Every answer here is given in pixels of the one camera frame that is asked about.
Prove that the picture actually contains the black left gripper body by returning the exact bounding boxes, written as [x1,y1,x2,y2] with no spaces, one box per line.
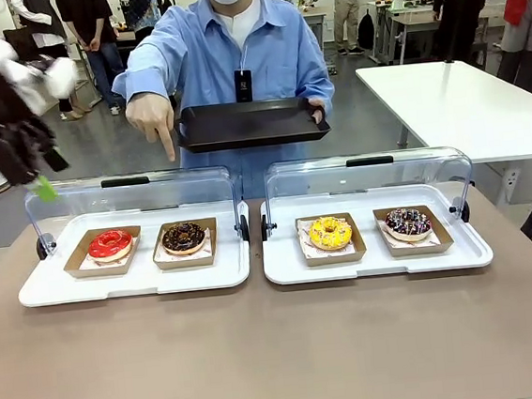
[0,110,73,190]

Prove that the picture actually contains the chocolate glazed donut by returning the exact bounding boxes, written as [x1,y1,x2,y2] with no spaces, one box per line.
[160,220,209,257]

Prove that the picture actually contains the black serving tray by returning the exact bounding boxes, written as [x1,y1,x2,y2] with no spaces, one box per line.
[173,92,333,156]

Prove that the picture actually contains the dark donut with coloured sprinkles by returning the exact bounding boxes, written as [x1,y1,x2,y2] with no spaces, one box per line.
[383,206,434,244]

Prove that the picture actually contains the chocolate sprinkle donut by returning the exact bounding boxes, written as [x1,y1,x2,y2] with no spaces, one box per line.
[372,201,456,260]

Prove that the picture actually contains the person's left forearm blue sleeve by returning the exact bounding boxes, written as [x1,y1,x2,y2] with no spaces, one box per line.
[297,55,337,112]

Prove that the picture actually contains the person's right forearm blue sleeve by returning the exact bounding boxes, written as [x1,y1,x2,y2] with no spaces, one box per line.
[107,42,180,113]

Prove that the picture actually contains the red glazed donut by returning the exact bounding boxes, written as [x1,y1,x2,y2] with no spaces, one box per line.
[59,224,145,281]
[85,227,136,267]

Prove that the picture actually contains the person in blue shirt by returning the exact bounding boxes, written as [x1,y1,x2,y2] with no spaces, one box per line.
[102,0,345,212]

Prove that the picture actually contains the yellow sprinkled donut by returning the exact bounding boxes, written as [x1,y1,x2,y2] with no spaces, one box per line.
[307,213,356,253]

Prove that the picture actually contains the yellow glazed donut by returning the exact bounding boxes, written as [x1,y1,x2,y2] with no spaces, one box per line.
[293,210,369,269]

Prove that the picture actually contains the person's right hand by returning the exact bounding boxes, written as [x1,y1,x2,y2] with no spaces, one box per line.
[122,89,181,167]

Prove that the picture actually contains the person's left hand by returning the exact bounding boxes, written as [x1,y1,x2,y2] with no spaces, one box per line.
[307,100,329,128]

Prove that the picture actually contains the black lid hinge knob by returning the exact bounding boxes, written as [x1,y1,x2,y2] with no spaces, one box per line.
[259,212,281,243]
[35,232,59,262]
[450,195,473,225]
[233,213,251,244]

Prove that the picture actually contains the clear display case lid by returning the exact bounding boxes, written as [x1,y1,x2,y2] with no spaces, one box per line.
[262,143,479,238]
[23,162,250,261]

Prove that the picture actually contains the black office chair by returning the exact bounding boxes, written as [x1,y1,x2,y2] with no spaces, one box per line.
[2,24,49,66]

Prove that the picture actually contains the white display case base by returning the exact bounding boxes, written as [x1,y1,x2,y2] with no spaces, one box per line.
[255,176,495,289]
[10,196,256,310]

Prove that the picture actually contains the bystander in vest white sleeves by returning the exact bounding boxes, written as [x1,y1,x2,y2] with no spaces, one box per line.
[9,0,84,126]

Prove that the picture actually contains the bystander black shirt blue jeans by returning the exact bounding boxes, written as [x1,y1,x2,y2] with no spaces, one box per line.
[55,0,129,120]

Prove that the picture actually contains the bystander in patterned top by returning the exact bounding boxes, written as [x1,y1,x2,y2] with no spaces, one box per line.
[121,0,174,35]

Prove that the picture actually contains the black hanging badge tag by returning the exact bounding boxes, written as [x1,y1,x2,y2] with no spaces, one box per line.
[233,68,255,104]

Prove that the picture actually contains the bystander in grey top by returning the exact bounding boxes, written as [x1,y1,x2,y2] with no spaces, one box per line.
[330,0,378,58]

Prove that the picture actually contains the black backpack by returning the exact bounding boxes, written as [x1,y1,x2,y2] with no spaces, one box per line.
[354,9,378,51]

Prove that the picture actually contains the grey background work table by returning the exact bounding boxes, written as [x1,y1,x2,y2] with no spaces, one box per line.
[366,0,445,69]

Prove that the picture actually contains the bystander in black clothes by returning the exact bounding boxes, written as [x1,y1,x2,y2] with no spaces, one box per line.
[430,0,509,67]

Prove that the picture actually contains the black lid handle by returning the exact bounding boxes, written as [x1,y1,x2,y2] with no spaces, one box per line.
[100,175,151,190]
[345,154,396,169]

